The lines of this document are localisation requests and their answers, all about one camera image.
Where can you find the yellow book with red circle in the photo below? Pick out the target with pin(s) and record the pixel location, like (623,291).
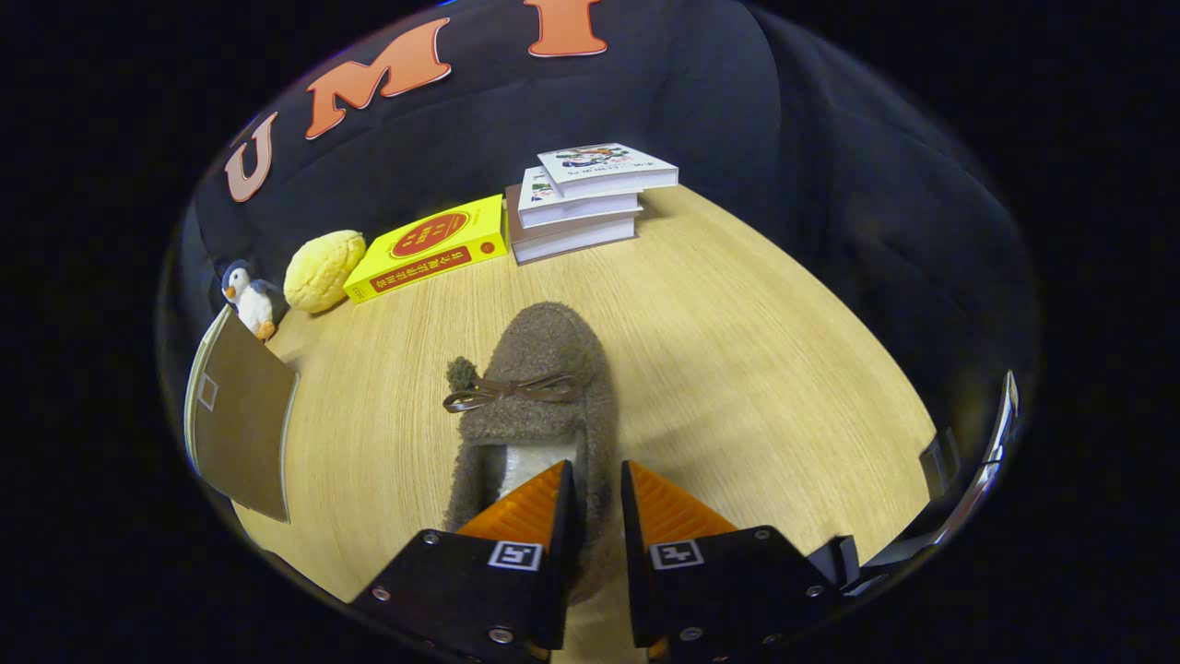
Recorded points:
(433,235)

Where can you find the brown cover book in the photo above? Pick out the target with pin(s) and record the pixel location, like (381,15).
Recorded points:
(572,242)

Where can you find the beige fabric storage box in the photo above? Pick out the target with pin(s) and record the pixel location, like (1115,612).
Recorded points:
(244,424)

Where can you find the yellow round plush bun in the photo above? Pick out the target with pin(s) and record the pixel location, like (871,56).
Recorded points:
(323,272)

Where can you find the white book with leaf print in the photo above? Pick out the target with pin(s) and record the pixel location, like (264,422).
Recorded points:
(576,208)

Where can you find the penguin plush toy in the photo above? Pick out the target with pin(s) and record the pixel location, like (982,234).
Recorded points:
(251,300)

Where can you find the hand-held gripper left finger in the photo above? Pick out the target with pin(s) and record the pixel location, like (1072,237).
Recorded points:
(564,535)

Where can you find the black bracket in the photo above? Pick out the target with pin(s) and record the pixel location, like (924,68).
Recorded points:
(940,456)

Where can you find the brown fuzzy shoe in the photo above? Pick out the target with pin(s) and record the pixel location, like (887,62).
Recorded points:
(544,350)

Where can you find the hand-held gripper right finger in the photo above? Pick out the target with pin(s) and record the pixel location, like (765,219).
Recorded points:
(634,553)

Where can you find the black backdrop cloth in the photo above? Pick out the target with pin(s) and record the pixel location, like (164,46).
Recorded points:
(737,92)

